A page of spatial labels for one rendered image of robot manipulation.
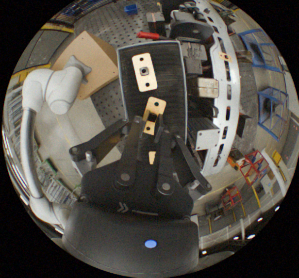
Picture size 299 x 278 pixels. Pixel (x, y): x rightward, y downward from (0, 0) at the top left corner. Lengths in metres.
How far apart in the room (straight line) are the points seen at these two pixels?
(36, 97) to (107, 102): 0.56
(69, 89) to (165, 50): 0.38
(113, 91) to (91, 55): 0.34
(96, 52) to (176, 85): 0.46
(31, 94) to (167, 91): 0.51
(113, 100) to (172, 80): 0.59
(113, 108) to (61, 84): 0.47
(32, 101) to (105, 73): 0.46
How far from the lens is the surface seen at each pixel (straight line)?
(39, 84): 0.50
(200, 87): 0.32
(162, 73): 0.22
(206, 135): 0.34
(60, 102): 0.44
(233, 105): 0.52
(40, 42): 2.61
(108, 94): 0.76
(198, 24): 0.27
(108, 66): 0.61
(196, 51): 0.35
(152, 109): 0.22
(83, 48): 0.57
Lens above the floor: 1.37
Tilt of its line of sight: 65 degrees down
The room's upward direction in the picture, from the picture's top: 171 degrees counter-clockwise
